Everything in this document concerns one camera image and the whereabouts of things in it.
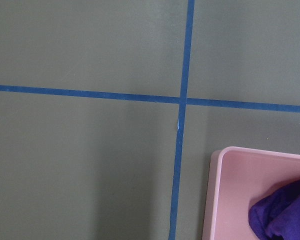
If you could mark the pink plastic bin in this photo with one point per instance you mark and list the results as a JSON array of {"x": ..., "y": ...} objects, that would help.
[{"x": 238, "y": 178}]

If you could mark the purple cloth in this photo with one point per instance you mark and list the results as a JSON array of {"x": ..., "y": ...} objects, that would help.
[{"x": 277, "y": 216}]

